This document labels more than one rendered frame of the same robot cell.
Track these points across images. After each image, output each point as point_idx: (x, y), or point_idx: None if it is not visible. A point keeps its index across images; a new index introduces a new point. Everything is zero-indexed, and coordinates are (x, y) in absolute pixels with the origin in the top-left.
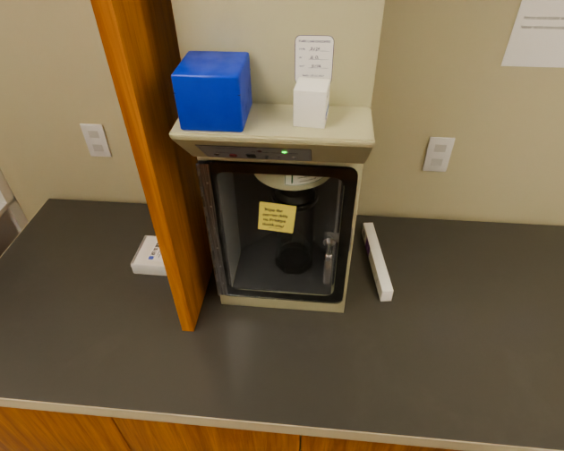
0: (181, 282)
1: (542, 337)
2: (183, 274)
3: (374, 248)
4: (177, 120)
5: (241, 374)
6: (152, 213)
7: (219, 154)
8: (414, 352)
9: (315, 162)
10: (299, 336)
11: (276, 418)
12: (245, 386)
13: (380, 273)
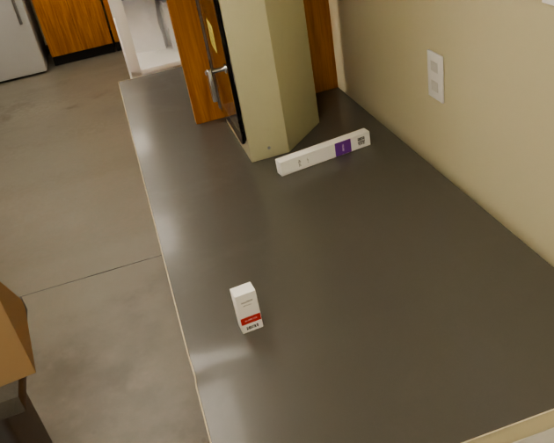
0: (183, 68)
1: (294, 256)
2: (188, 65)
3: (330, 141)
4: None
5: (171, 148)
6: (166, 3)
7: None
8: (230, 199)
9: None
10: (215, 155)
11: (144, 169)
12: (164, 153)
13: (297, 152)
